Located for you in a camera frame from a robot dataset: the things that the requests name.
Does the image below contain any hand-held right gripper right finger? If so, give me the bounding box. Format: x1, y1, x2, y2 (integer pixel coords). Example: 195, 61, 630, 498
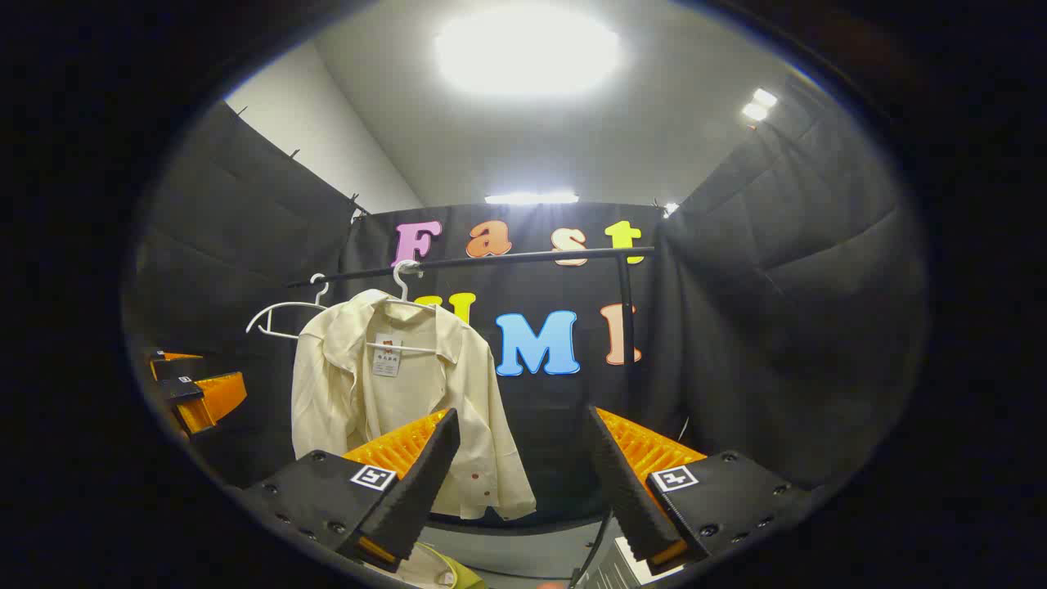
585, 405, 812, 578

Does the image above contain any long strip ceiling light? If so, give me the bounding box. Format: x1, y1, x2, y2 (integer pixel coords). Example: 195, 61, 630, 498
484, 191, 580, 205

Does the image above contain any black metal clothes rack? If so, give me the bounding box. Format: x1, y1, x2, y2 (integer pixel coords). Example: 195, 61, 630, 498
286, 245, 657, 426

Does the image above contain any white plastic clothes hanger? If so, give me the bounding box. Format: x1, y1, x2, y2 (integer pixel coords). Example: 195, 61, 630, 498
364, 259, 449, 356
245, 273, 330, 340

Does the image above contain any white ribbed laundry hamper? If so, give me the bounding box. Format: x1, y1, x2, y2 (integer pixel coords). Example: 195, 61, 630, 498
573, 536, 662, 589

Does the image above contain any small square ceiling light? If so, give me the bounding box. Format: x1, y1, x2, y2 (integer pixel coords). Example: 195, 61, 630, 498
740, 87, 780, 124

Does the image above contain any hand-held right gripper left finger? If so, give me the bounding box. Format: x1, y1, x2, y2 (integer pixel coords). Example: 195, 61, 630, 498
241, 407, 461, 573

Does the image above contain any black cable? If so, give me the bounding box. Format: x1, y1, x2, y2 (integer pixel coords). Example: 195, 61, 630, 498
571, 509, 614, 589

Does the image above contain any cream button shirt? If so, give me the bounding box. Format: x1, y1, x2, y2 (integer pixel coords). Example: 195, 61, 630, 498
290, 288, 538, 521

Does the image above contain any white and green cloth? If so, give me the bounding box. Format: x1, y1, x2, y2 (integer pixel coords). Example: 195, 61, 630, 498
391, 540, 488, 589

